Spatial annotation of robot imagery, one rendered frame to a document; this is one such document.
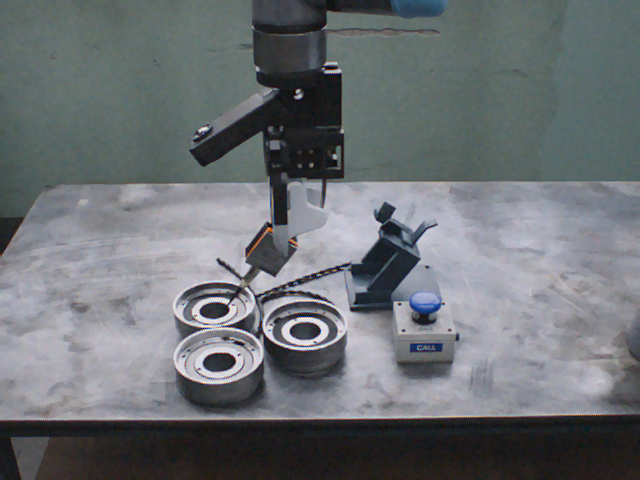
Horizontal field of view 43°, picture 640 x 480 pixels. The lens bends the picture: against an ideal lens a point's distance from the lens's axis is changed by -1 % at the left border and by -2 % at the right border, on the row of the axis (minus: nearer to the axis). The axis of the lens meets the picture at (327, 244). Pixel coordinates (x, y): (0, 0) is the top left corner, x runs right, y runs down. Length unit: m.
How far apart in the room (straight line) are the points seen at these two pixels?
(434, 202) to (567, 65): 1.36
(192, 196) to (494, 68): 1.42
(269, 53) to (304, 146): 0.10
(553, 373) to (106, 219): 0.74
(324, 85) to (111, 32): 1.80
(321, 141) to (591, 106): 1.96
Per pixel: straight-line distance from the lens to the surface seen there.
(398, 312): 1.05
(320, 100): 0.86
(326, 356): 1.00
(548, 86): 2.70
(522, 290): 1.19
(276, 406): 0.97
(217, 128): 0.88
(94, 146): 2.77
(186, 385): 0.97
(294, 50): 0.82
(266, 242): 0.93
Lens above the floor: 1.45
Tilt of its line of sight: 31 degrees down
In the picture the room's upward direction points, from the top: straight up
